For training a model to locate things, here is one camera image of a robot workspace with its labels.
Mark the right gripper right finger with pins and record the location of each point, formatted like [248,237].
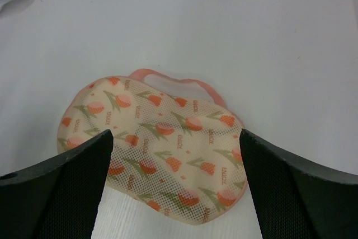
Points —
[295,197]

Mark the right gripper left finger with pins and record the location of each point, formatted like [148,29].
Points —
[58,197]

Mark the floral mesh laundry bag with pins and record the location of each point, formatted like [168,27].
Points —
[179,155]

